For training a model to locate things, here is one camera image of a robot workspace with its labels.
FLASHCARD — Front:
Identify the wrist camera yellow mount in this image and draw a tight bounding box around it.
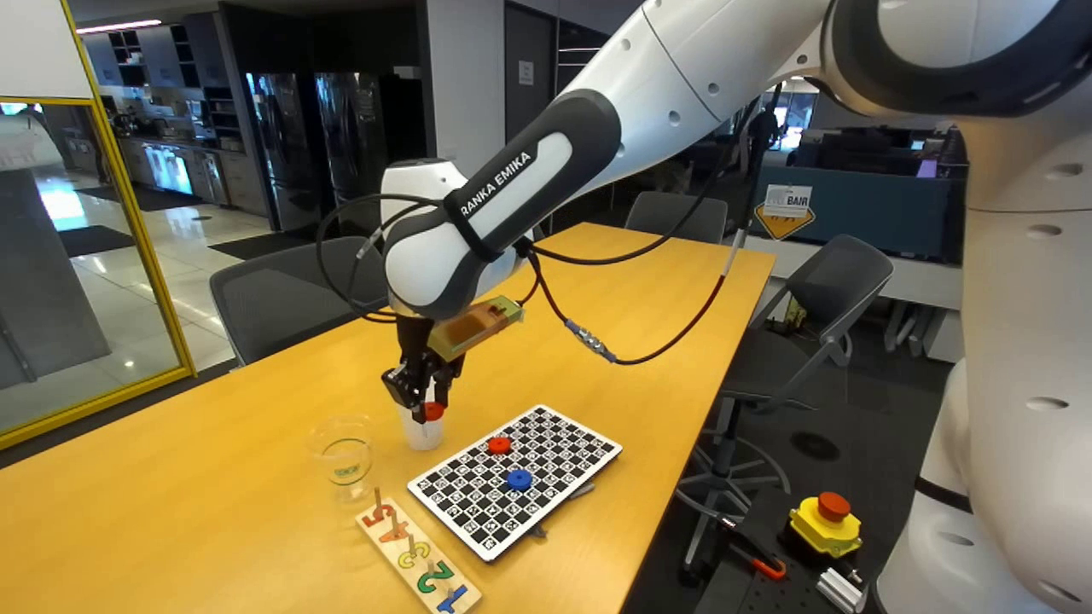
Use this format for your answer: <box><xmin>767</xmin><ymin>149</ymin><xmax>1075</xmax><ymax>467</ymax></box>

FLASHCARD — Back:
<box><xmin>427</xmin><ymin>295</ymin><xmax>521</xmax><ymax>361</ymax></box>

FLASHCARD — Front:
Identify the clear plastic cup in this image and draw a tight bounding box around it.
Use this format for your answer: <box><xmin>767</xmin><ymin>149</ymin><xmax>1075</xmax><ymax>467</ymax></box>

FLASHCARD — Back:
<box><xmin>319</xmin><ymin>436</ymin><xmax>371</xmax><ymax>502</ymax></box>

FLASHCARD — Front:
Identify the orange handled tool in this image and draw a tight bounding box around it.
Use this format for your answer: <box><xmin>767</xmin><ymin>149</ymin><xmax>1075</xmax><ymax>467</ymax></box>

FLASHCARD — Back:
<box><xmin>731</xmin><ymin>544</ymin><xmax>788</xmax><ymax>583</ymax></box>

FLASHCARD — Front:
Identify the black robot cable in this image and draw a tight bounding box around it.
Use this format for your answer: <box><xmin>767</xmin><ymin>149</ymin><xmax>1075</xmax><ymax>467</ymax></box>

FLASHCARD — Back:
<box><xmin>314</xmin><ymin>87</ymin><xmax>788</xmax><ymax>369</ymax></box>

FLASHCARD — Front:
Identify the checkered calibration board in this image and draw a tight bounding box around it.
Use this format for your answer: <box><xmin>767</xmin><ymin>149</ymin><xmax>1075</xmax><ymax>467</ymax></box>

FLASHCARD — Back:
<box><xmin>406</xmin><ymin>404</ymin><xmax>620</xmax><ymax>561</ymax></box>

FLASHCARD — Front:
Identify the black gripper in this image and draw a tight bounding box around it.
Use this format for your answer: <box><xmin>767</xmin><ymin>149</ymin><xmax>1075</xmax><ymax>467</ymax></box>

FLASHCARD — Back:
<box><xmin>381</xmin><ymin>316</ymin><xmax>461</xmax><ymax>414</ymax></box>

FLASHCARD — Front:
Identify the orange ring board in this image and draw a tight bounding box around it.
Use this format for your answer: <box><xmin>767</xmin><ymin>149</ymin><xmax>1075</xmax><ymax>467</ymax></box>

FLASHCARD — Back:
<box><xmin>488</xmin><ymin>436</ymin><xmax>512</xmax><ymax>453</ymax></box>
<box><xmin>421</xmin><ymin>402</ymin><xmax>446</xmax><ymax>421</ymax></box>

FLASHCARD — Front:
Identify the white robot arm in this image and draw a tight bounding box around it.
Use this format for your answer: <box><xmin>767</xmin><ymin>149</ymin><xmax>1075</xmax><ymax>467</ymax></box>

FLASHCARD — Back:
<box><xmin>386</xmin><ymin>0</ymin><xmax>1092</xmax><ymax>614</ymax></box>

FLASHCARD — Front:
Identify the yellow emergency stop button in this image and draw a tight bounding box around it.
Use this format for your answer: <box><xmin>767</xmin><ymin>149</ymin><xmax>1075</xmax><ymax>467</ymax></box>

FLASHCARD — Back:
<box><xmin>788</xmin><ymin>492</ymin><xmax>865</xmax><ymax>559</ymax></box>

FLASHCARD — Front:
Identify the white paper cup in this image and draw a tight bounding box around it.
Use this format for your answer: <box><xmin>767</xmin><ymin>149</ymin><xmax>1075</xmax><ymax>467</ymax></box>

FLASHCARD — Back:
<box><xmin>402</xmin><ymin>414</ymin><xmax>443</xmax><ymax>451</ymax></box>

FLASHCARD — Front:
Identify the grey office chair left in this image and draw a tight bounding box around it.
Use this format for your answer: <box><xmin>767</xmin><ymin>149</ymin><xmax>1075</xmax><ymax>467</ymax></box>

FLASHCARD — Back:
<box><xmin>208</xmin><ymin>234</ymin><xmax>390</xmax><ymax>361</ymax></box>

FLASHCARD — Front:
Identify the wooden number peg board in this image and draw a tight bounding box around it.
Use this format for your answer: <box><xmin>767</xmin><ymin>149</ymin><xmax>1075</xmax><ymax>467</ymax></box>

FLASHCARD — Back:
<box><xmin>355</xmin><ymin>499</ymin><xmax>481</xmax><ymax>614</ymax></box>

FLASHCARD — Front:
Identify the grey chair centre back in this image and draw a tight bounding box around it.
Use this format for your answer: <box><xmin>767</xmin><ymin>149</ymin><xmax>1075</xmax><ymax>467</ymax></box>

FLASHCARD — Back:
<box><xmin>623</xmin><ymin>190</ymin><xmax>728</xmax><ymax>243</ymax></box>

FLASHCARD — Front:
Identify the black office chair right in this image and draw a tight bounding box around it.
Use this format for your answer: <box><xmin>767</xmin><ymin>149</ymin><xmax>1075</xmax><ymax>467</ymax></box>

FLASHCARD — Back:
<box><xmin>675</xmin><ymin>234</ymin><xmax>895</xmax><ymax>572</ymax></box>

